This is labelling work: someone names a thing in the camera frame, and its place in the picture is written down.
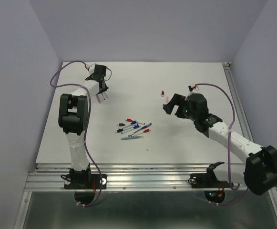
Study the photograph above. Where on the aluminium front rail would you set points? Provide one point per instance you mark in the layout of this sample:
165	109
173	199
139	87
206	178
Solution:
120	177

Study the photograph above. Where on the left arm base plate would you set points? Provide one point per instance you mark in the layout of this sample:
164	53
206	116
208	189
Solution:
84	183

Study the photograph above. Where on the white marker black cap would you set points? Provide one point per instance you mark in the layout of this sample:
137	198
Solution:
124	129

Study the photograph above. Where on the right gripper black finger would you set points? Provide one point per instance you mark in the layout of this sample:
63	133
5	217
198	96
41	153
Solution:
177	100
181	112

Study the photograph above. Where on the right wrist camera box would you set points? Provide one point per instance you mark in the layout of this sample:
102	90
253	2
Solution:
193	89

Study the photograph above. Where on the white marker red cap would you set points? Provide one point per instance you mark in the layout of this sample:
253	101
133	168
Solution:
140	133

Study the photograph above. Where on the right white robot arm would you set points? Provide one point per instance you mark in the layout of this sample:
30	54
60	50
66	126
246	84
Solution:
258	171

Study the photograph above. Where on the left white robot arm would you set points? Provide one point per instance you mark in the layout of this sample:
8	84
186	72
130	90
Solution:
73	118

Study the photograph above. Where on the light blue highlighter pen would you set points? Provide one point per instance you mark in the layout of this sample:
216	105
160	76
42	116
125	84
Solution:
131	137

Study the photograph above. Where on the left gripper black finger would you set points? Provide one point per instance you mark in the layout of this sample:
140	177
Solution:
100	87
104	87

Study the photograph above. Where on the blue gel pen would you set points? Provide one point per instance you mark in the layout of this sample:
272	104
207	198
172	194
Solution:
139	129

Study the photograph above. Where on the aluminium rail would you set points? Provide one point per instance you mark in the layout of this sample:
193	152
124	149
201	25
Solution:
244	125
120	177

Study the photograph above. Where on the aluminium right rail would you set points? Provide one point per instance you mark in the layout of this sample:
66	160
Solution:
244	125

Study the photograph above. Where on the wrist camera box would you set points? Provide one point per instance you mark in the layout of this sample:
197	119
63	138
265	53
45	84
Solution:
193	89
90	68

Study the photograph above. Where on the pink highlighter pen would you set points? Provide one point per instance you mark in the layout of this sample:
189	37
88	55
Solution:
98	99

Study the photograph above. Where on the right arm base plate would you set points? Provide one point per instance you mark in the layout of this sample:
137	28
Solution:
204	180

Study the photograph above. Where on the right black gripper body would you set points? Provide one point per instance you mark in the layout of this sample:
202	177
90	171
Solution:
192	115

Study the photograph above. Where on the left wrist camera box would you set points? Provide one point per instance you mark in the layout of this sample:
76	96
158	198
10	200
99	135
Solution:
90	68

